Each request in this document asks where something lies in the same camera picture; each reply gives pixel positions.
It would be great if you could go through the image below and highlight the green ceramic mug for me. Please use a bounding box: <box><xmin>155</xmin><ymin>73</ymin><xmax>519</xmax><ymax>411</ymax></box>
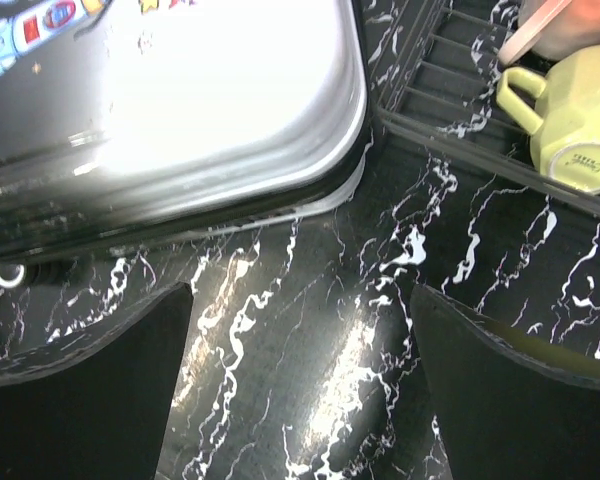
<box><xmin>496</xmin><ymin>45</ymin><xmax>600</xmax><ymax>195</ymax></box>

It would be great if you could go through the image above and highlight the black wire dish rack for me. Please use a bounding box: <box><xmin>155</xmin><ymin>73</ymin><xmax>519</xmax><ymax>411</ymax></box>
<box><xmin>376</xmin><ymin>1</ymin><xmax>600</xmax><ymax>217</ymax></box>

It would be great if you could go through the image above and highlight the pink plastic cup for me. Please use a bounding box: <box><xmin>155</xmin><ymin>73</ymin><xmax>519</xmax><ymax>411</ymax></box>
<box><xmin>498</xmin><ymin>0</ymin><xmax>600</xmax><ymax>66</ymax></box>

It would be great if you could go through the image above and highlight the black white space suitcase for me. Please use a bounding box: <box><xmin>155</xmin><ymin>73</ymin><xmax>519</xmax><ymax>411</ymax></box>
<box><xmin>0</xmin><ymin>1</ymin><xmax>371</xmax><ymax>289</ymax></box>

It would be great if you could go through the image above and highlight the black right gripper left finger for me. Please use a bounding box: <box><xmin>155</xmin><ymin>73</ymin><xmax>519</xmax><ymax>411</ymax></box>
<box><xmin>0</xmin><ymin>282</ymin><xmax>193</xmax><ymax>479</ymax></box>

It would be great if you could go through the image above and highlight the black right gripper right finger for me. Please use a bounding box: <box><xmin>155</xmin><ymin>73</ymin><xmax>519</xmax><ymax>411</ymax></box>
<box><xmin>410</xmin><ymin>285</ymin><xmax>600</xmax><ymax>479</ymax></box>

